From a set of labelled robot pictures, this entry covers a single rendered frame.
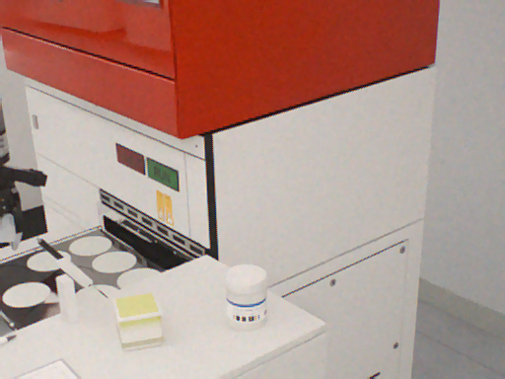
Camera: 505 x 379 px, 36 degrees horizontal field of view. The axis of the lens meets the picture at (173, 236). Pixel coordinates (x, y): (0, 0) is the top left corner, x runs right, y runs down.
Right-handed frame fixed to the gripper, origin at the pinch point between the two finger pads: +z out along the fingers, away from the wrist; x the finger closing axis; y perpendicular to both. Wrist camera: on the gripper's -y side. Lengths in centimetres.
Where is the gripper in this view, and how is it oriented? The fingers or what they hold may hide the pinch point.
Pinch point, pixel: (16, 243)
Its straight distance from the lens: 164.3
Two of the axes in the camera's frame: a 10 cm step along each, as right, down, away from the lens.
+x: 6.1, 3.1, -7.3
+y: -7.9, 3.2, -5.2
